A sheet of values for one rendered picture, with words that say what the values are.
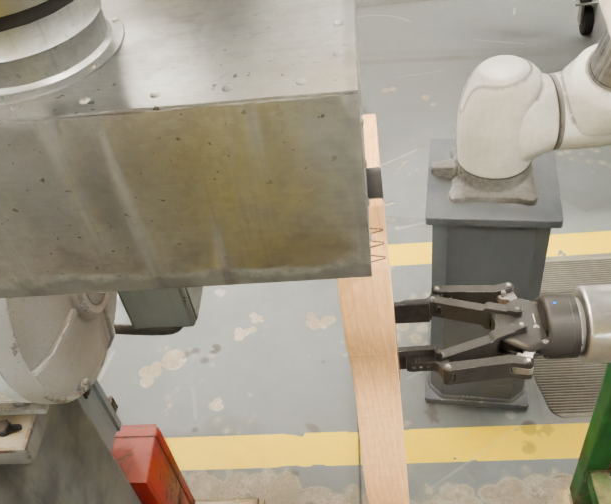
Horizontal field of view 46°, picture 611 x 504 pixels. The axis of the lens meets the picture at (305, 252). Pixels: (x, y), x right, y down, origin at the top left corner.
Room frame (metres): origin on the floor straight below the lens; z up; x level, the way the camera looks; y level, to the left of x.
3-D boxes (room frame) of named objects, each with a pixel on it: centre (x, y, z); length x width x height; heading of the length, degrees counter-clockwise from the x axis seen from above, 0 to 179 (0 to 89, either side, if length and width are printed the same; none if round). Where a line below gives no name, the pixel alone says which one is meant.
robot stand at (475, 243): (1.17, -0.43, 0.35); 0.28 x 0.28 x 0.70; 74
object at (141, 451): (0.71, 0.45, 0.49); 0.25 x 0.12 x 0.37; 82
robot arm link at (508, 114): (1.17, -0.44, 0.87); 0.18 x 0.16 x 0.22; 86
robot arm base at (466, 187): (1.18, -0.41, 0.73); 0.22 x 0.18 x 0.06; 74
